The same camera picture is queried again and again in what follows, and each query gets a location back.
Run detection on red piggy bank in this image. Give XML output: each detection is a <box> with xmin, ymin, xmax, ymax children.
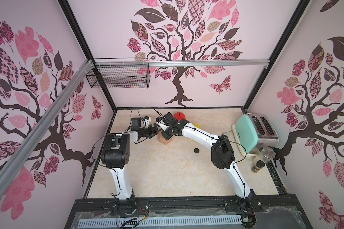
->
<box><xmin>174</xmin><ymin>112</ymin><xmax>186</xmax><ymax>121</ymax></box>

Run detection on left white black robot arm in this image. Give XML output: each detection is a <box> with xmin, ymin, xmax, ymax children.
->
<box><xmin>95</xmin><ymin>124</ymin><xmax>160</xmax><ymax>207</ymax></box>

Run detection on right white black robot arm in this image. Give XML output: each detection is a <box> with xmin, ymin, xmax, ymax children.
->
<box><xmin>156</xmin><ymin>113</ymin><xmax>258</xmax><ymax>211</ymax></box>

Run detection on white toaster plug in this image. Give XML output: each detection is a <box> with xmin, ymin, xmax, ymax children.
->
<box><xmin>224</xmin><ymin>130</ymin><xmax>234</xmax><ymax>141</ymax></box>

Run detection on mint green toaster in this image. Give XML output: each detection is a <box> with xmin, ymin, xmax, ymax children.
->
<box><xmin>232</xmin><ymin>113</ymin><xmax>279</xmax><ymax>156</ymax></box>

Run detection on glass jar black lid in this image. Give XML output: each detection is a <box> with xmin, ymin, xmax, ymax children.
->
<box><xmin>251</xmin><ymin>147</ymin><xmax>276</xmax><ymax>173</ymax></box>

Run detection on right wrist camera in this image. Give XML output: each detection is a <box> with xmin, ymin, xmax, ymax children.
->
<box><xmin>156</xmin><ymin>116</ymin><xmax>168</xmax><ymax>131</ymax></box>

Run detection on black wire basket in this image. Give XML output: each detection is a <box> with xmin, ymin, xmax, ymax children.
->
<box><xmin>86</xmin><ymin>57</ymin><xmax>151</xmax><ymax>89</ymax></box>

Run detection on back aluminium rail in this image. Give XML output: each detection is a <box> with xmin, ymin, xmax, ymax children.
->
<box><xmin>96</xmin><ymin>59</ymin><xmax>270</xmax><ymax>67</ymax></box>

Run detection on aluminium rail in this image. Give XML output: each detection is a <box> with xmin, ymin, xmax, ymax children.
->
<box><xmin>96</xmin><ymin>59</ymin><xmax>270</xmax><ymax>67</ymax></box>
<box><xmin>0</xmin><ymin>60</ymin><xmax>94</xmax><ymax>199</ymax></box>

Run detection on white cable duct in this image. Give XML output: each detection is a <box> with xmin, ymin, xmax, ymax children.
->
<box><xmin>76</xmin><ymin>215</ymin><xmax>243</xmax><ymax>229</ymax></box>

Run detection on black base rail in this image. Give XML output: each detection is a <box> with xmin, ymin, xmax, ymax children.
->
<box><xmin>71</xmin><ymin>194</ymin><xmax>302</xmax><ymax>213</ymax></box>

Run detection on left aluminium rail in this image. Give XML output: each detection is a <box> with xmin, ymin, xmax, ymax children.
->
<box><xmin>0</xmin><ymin>60</ymin><xmax>94</xmax><ymax>199</ymax></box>

